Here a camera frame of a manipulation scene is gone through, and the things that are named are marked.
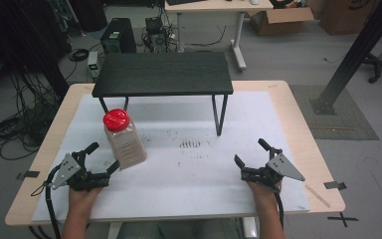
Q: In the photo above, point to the black office chair base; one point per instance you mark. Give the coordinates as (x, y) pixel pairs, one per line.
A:
(381, 66)

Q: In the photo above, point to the person's left hand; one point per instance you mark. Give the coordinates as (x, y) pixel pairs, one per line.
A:
(81, 199)

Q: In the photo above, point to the white table mat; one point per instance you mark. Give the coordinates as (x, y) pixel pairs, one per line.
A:
(185, 189)

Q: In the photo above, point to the grey bench power supply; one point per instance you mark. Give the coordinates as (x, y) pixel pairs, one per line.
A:
(93, 64)

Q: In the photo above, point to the small black shelf stand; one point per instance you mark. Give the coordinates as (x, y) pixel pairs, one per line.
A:
(162, 73)

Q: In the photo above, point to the large closed cardboard box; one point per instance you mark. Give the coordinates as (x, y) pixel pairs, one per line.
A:
(344, 16)

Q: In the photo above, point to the open cardboard box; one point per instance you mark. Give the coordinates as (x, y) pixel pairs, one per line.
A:
(278, 21)

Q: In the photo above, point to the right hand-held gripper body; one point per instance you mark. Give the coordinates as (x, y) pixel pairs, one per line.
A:
(272, 172)

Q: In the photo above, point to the red-lidded seasoning jar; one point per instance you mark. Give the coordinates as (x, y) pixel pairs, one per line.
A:
(126, 146)

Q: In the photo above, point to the grey floor mat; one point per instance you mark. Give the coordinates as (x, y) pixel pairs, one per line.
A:
(344, 126)

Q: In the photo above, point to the person's right hand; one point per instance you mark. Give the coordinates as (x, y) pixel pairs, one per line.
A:
(262, 194)

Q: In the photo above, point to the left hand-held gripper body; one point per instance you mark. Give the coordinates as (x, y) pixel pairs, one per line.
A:
(79, 179)

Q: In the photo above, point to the white background desk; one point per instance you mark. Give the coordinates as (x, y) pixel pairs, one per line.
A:
(219, 6)

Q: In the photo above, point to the black tape cross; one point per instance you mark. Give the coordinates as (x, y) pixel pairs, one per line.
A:
(343, 219)

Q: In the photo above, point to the black computer tower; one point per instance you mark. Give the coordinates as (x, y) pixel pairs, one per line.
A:
(119, 35)

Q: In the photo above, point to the black tape strip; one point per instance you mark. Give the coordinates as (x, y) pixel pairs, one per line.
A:
(335, 185)
(28, 174)

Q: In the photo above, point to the person's grey-green pants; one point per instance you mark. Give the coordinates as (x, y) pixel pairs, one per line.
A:
(179, 230)

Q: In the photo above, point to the black metal frame post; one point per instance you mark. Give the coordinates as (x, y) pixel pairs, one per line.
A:
(354, 56)

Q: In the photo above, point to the thin wooden stick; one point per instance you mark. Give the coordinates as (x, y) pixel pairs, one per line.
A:
(316, 195)

